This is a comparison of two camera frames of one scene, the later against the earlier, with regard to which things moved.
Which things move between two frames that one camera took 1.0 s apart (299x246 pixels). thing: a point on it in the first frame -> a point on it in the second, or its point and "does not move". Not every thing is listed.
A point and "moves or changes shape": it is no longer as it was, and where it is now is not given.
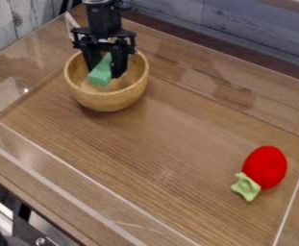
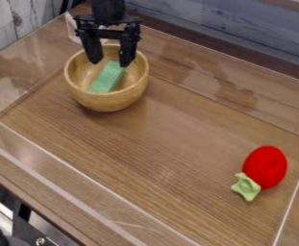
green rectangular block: [101, 74] moves or changes shape
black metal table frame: [22, 228] does not move
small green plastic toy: [246, 187] does not move
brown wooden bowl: [117, 96] does not move
